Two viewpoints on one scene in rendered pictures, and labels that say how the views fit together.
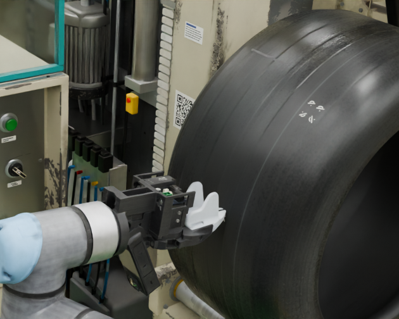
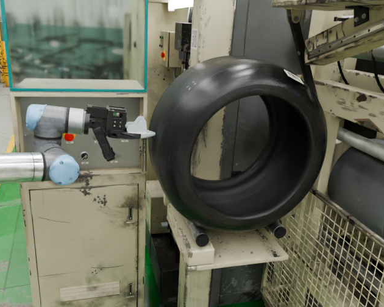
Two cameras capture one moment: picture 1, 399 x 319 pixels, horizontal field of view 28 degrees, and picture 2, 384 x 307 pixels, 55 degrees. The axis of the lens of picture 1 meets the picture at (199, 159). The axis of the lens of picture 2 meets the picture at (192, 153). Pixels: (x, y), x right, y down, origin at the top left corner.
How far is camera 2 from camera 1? 69 cm
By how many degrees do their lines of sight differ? 26
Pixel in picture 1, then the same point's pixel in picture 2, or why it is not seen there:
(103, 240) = (74, 121)
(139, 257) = (100, 139)
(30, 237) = (38, 109)
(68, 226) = (58, 111)
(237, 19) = not seen: hidden behind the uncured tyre
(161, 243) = (108, 133)
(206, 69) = not seen: hidden behind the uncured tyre
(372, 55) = (230, 64)
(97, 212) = (75, 110)
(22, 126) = (128, 115)
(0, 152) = not seen: hidden behind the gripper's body
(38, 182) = (136, 143)
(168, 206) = (111, 115)
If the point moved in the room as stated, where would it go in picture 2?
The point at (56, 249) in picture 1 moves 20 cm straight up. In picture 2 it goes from (49, 118) to (42, 42)
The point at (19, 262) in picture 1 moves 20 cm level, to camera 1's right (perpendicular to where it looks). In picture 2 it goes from (30, 118) to (86, 131)
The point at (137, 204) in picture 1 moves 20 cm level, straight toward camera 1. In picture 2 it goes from (97, 112) to (46, 127)
